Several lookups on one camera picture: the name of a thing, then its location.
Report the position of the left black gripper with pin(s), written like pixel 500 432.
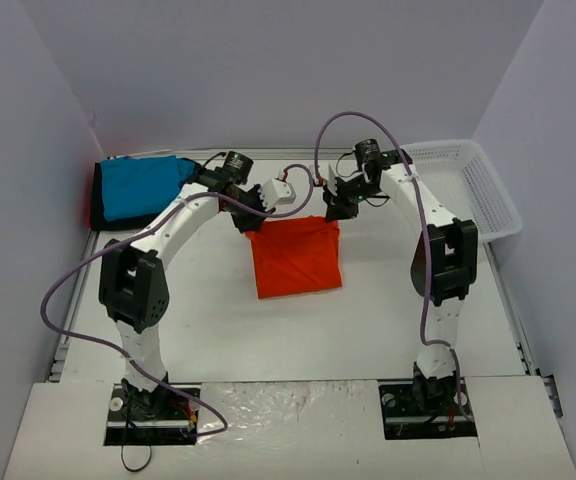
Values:
pixel 250 211

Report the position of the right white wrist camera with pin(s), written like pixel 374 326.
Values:
pixel 327 178

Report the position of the black folded t shirt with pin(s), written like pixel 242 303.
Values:
pixel 96 220

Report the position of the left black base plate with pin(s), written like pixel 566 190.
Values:
pixel 158 418

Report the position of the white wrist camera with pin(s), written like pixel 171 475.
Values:
pixel 327 178
pixel 275 192

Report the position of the orange t shirt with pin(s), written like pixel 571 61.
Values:
pixel 296 256

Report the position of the white plastic basket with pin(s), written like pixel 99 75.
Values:
pixel 462 178

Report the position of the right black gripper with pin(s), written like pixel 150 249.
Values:
pixel 341 198

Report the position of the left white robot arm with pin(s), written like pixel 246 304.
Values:
pixel 133 286

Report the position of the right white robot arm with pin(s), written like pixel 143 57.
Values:
pixel 444 264

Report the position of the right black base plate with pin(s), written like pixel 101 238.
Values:
pixel 404 418

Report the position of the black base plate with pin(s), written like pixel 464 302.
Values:
pixel 158 418
pixel 404 418

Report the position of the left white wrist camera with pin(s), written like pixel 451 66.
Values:
pixel 275 192

